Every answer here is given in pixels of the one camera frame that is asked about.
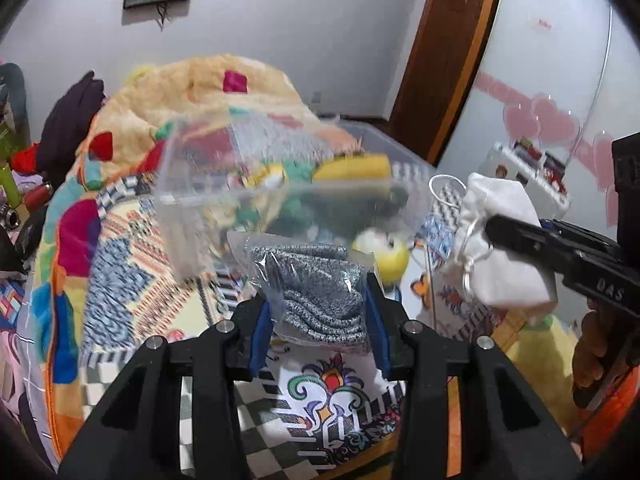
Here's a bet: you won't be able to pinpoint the wooden door frame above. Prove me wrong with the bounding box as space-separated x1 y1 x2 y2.
389 0 507 163

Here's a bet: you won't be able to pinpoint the person's right hand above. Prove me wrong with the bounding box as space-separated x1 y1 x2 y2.
571 309 626 392

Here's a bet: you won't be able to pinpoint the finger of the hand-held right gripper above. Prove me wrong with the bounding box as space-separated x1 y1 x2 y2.
539 217 625 263
484 214 640 306

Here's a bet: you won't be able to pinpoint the yellow and white plush toy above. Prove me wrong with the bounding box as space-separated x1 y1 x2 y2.
351 227 412 287

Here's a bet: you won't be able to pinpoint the dark purple garment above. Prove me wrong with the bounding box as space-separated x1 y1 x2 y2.
39 70 107 177

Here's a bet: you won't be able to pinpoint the clear plastic storage box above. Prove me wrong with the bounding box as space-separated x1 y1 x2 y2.
152 109 440 282

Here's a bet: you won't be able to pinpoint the bagged grey knitted socks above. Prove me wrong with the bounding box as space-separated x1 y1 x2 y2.
227 230 377 357

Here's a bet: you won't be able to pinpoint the green plush toy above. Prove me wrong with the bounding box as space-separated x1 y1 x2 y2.
234 194 312 228

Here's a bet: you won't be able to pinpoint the patterned bed sheet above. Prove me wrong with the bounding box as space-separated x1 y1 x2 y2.
75 170 526 471

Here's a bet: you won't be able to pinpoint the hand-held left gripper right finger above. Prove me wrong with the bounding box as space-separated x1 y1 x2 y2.
365 270 585 480

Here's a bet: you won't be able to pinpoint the red cloth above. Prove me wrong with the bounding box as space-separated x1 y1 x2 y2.
10 144 47 173

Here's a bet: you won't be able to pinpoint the white wall cable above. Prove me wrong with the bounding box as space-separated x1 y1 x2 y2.
570 5 614 162

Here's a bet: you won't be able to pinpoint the orange cloth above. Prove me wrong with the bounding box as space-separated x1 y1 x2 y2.
577 372 640 463

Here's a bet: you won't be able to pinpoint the white drawstring pouch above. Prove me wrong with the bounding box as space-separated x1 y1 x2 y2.
441 172 559 319

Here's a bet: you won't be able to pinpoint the black soft item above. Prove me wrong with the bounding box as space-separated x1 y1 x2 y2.
305 182 418 238

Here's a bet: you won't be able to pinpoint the pink heart wall stickers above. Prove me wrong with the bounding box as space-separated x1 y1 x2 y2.
475 72 621 226

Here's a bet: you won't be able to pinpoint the cream patchwork fluffy blanket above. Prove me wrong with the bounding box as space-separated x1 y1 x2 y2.
30 54 366 461

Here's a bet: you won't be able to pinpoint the yellow plush cushion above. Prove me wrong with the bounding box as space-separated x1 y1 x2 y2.
507 312 583 441

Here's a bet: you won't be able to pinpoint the white shelf with small items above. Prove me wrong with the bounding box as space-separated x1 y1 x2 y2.
477 141 572 222

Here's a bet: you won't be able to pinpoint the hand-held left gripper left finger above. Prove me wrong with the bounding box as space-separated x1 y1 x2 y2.
57 297 274 480

